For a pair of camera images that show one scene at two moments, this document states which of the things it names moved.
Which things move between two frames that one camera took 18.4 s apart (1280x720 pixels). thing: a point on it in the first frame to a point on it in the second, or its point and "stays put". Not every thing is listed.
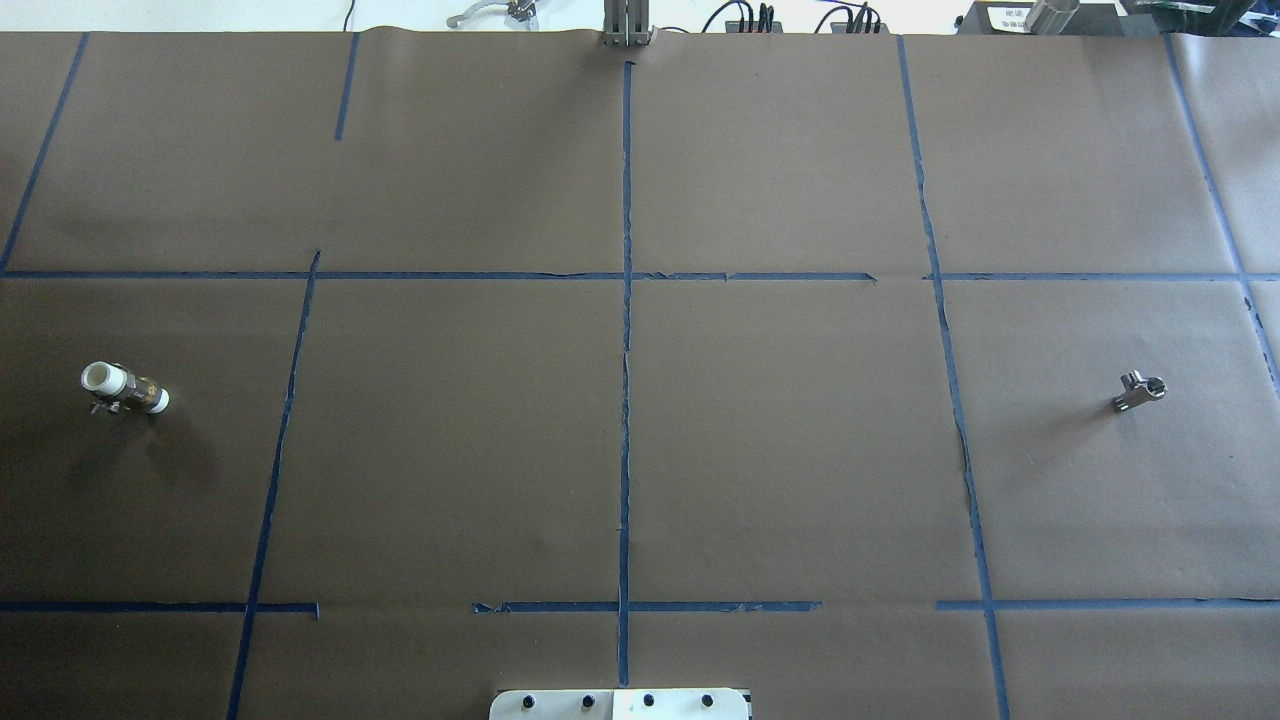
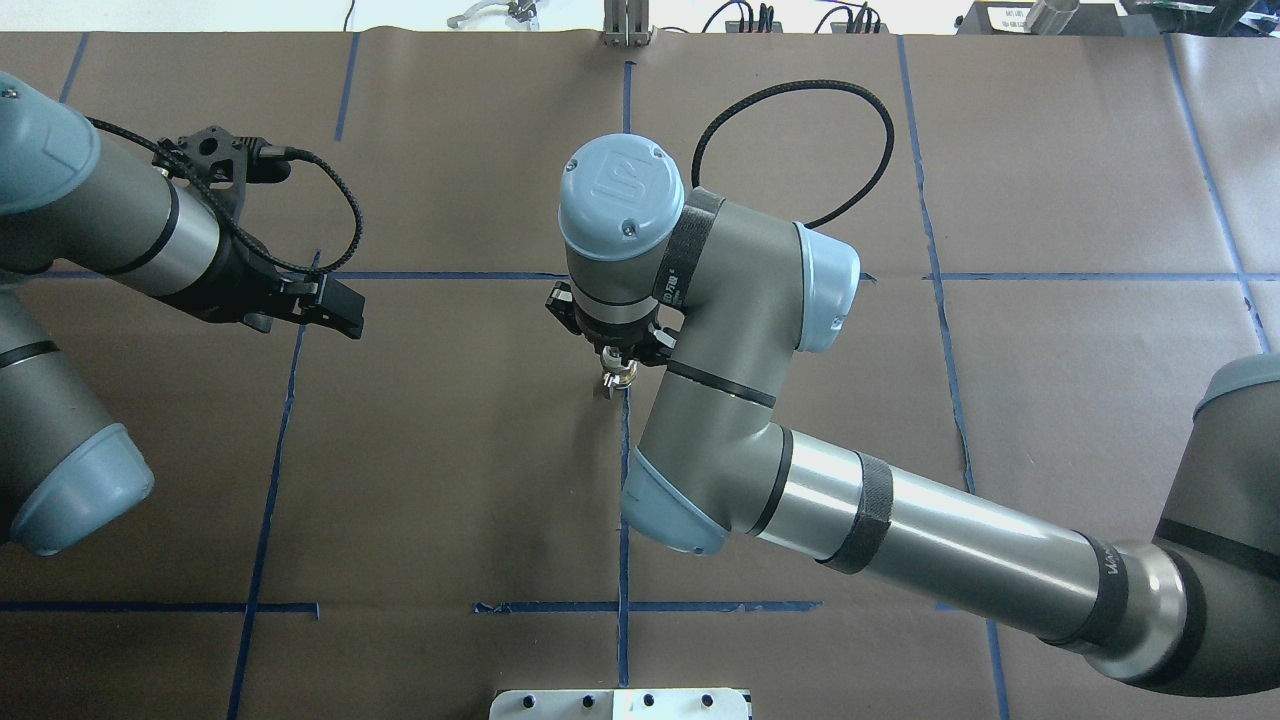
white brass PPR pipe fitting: x=114 y=389 to x=623 y=380
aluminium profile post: x=626 y=23 stays put
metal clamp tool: x=520 y=10 stays put
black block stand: x=1009 y=18 stays put
